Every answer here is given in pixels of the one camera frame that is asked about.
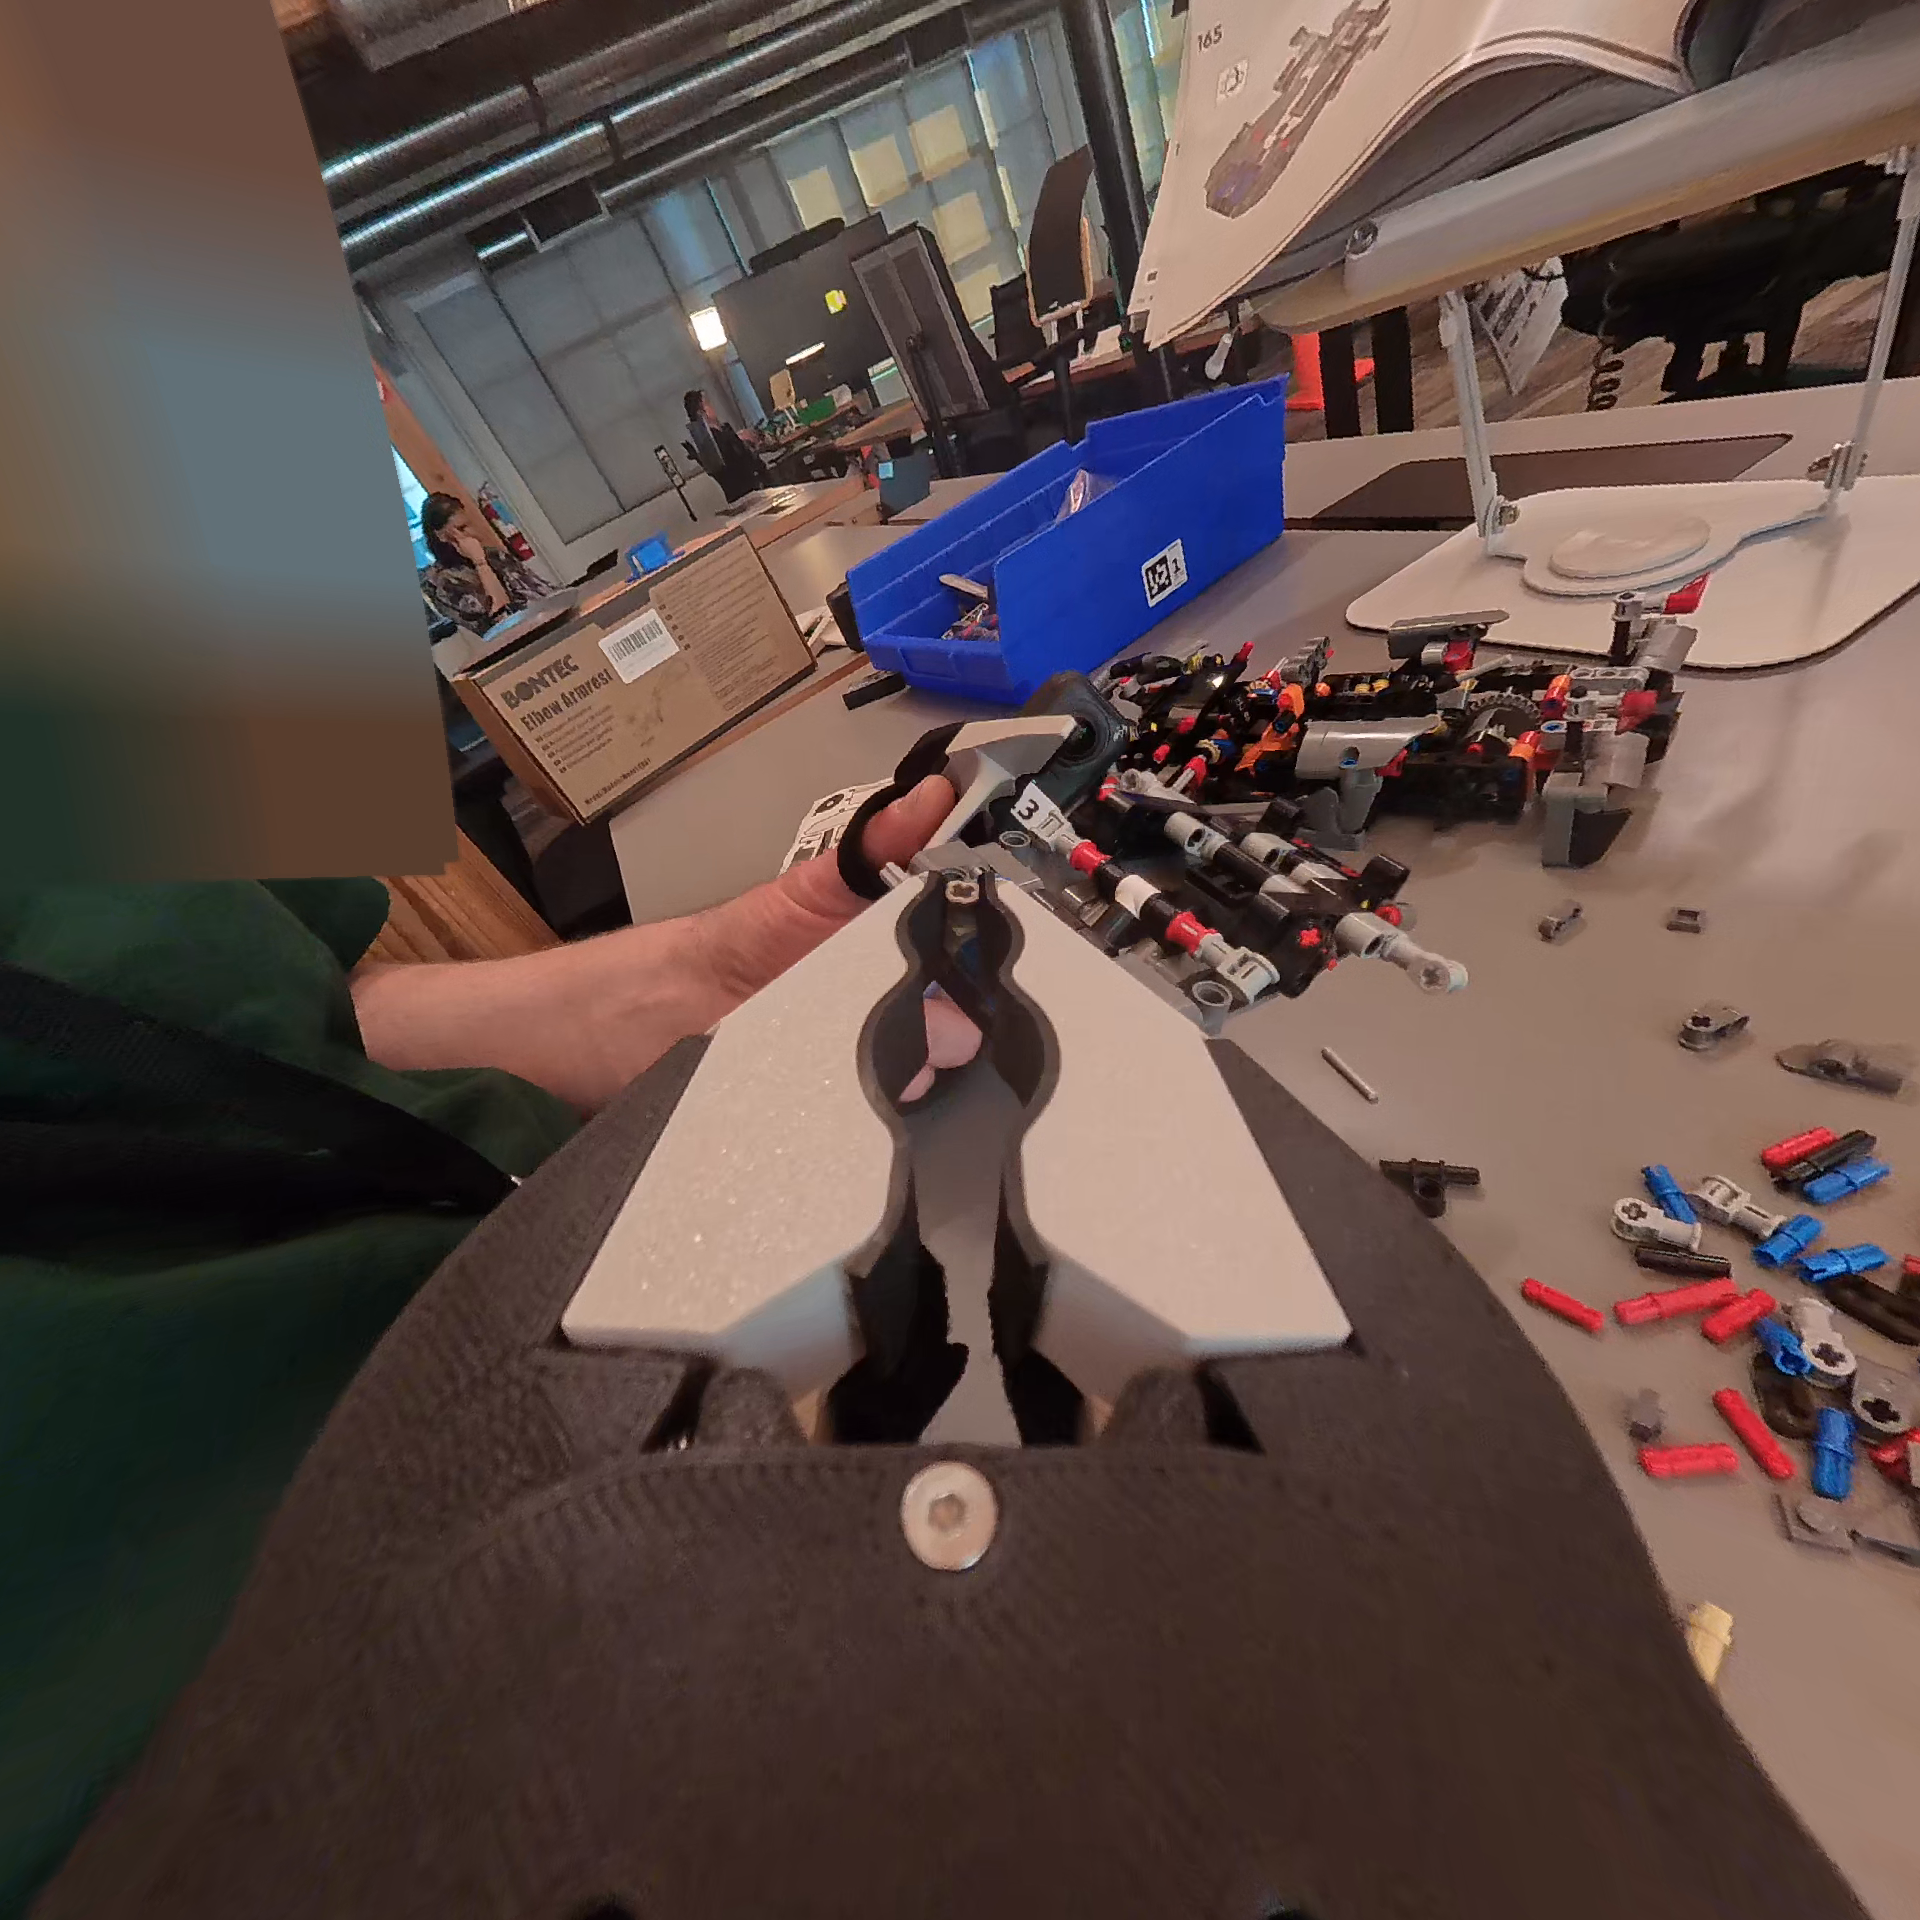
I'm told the brown cardboard box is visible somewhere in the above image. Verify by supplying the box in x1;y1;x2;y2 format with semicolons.
449;524;819;824

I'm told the person's left forearm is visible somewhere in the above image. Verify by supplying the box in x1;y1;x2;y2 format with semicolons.
348;897;722;1114

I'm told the pile of lego pins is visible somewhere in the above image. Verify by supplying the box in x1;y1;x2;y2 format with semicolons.
1519;1121;1920;1571

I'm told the small lego sub-assembly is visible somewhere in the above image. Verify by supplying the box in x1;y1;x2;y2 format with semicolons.
1034;803;1473;1039

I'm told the black steel pillar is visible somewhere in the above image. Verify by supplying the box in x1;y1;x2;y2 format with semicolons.
1056;0;1190;354

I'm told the white book stand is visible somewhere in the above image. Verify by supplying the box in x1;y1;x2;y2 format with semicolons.
1244;134;1920;671

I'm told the person's green shirt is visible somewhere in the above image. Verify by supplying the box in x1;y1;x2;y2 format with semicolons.
0;877;589;1915

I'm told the lego sticker sheet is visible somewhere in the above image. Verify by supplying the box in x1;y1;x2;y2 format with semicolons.
781;780;901;876

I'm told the blue plastic bin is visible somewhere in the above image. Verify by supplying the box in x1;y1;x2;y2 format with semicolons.
843;374;1291;705

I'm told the dark grey lego joint piece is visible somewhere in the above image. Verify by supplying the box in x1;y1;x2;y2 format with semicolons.
1775;1034;1908;1096

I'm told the black monitor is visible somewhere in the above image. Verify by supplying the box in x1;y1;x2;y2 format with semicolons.
711;217;901;402

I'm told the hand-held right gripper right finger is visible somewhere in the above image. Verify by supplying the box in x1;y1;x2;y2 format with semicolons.
960;877;1354;1449

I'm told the lego instruction booklet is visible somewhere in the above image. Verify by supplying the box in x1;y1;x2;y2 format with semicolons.
1123;0;1920;346

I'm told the person's left hand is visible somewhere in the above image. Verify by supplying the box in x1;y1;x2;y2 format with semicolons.
700;784;980;1110

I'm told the dark desk mat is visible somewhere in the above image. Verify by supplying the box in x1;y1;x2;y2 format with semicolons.
1318;432;1797;527

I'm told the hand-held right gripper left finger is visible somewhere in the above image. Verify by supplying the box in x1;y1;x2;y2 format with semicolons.
559;870;969;1449

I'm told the large lego vehicle model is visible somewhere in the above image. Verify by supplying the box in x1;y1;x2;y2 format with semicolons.
1102;593;1705;873

